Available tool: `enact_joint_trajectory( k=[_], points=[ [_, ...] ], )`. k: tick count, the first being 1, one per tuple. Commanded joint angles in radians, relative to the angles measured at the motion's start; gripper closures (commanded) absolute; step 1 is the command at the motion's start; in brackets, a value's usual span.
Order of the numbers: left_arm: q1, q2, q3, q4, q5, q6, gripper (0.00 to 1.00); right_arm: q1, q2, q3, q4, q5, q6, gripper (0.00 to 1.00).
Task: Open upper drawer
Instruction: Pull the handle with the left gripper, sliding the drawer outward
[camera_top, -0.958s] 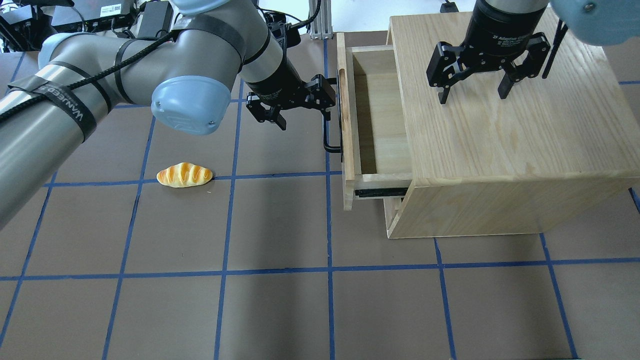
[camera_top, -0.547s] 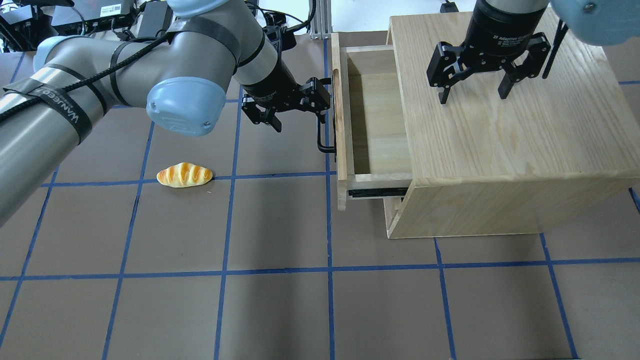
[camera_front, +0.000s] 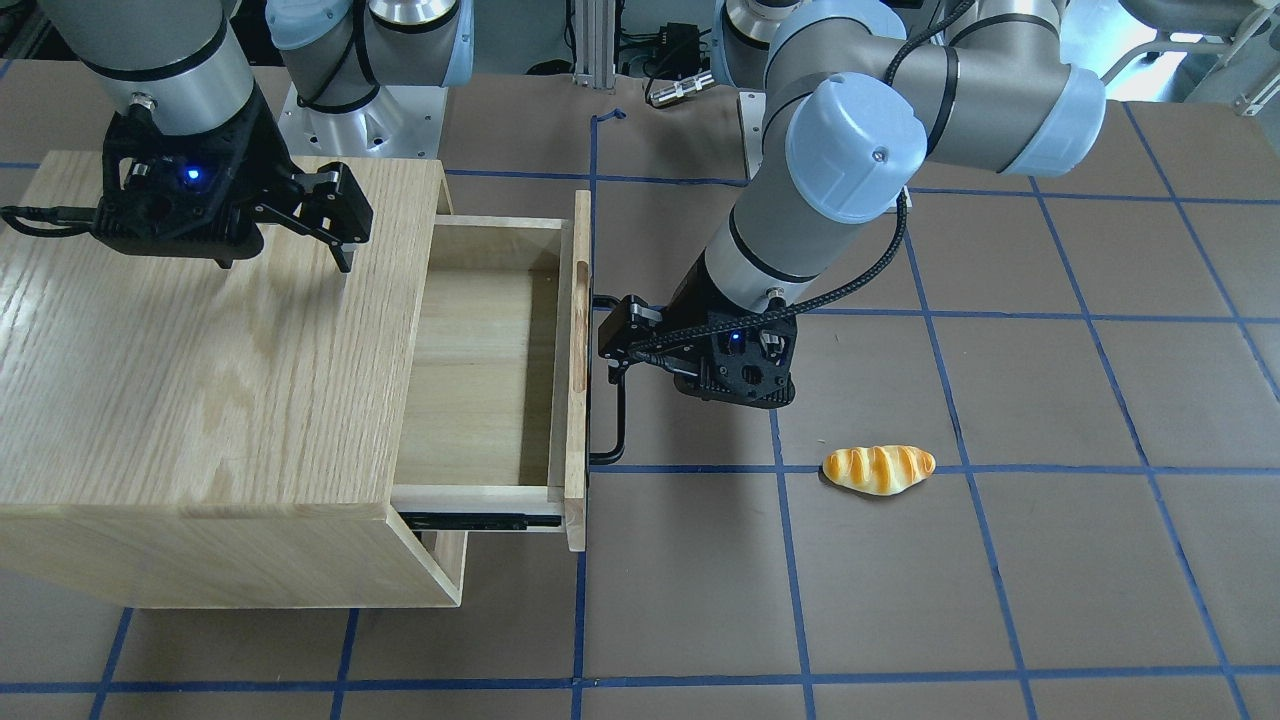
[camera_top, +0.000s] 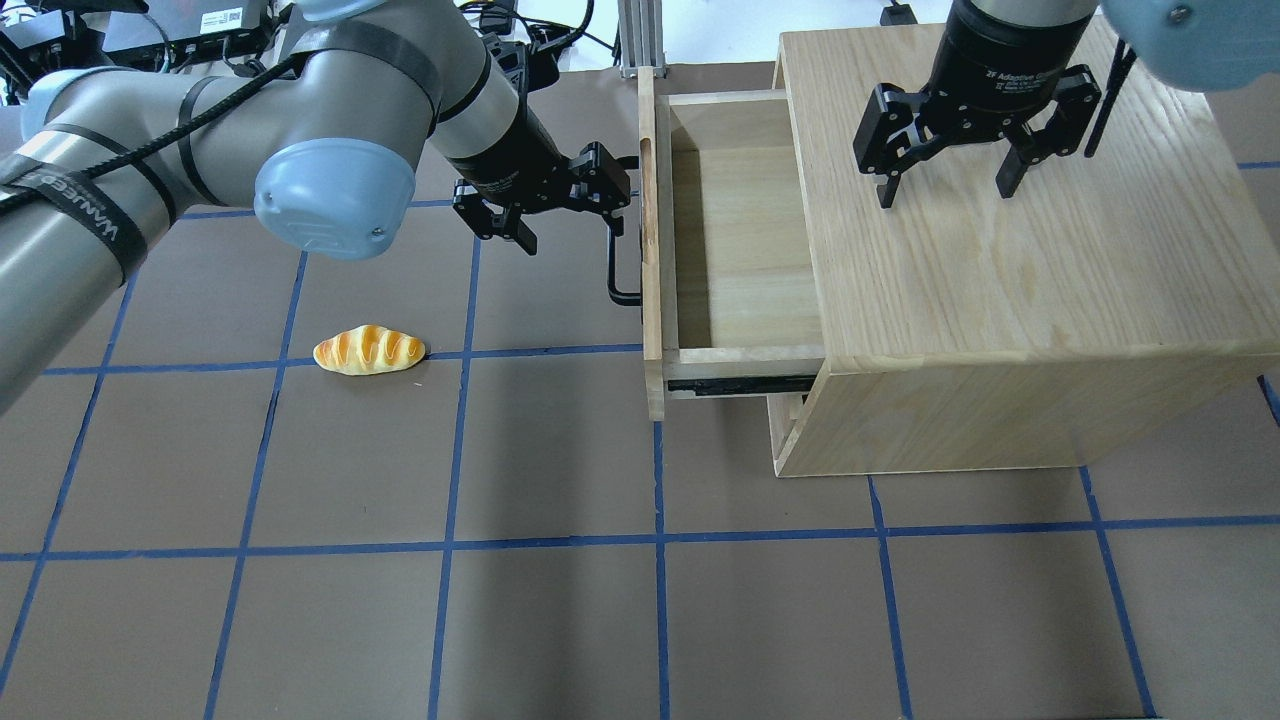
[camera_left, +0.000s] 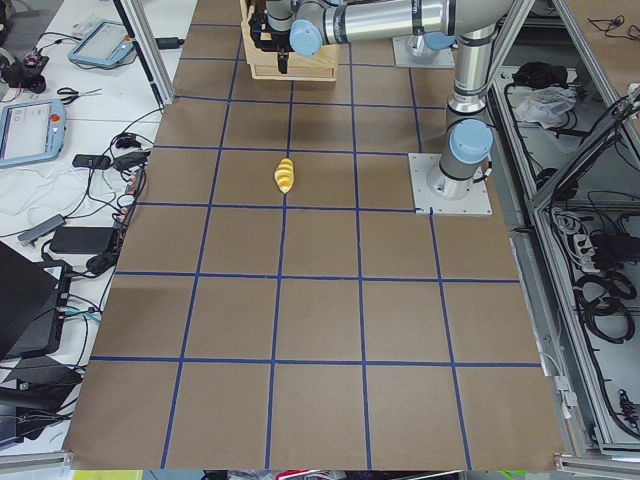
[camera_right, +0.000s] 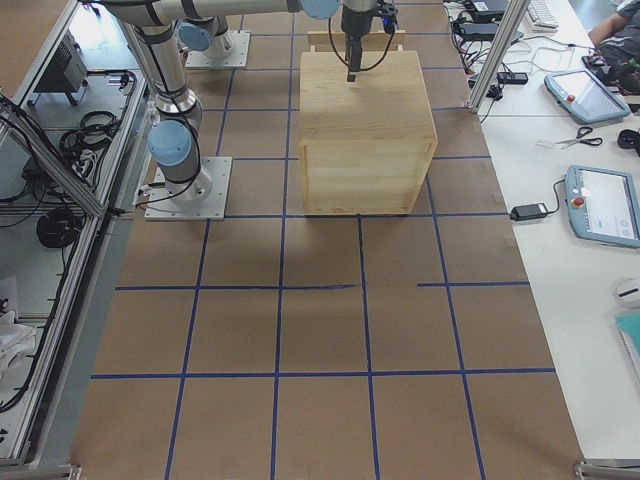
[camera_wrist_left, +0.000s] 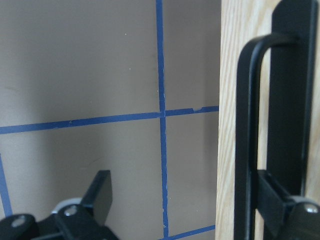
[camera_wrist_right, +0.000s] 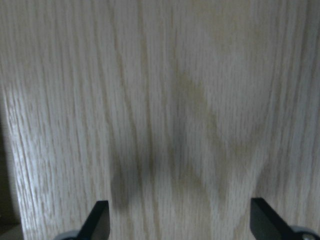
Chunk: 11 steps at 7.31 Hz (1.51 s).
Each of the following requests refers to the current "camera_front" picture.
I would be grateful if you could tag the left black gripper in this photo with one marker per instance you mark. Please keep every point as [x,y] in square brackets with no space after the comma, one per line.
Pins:
[688,300]

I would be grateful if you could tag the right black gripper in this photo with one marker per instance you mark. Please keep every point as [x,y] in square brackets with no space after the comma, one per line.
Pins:
[264,155]

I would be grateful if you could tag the wooden drawer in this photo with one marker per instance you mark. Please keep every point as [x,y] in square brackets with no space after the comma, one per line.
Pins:
[495,432]

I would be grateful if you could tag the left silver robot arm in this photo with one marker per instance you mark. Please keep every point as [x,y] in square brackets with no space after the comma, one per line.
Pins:
[853,108]

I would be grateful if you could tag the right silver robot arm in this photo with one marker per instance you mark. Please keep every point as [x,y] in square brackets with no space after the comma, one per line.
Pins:
[180,59]

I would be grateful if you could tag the wooden drawer cabinet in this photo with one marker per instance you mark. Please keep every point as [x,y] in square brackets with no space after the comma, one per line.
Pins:
[179,436]

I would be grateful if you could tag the yellow toy bread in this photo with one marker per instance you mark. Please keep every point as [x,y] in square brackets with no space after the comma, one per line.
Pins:
[880,471]

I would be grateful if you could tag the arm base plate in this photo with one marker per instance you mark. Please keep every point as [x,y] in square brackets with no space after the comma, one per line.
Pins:
[401,122]
[753,121]

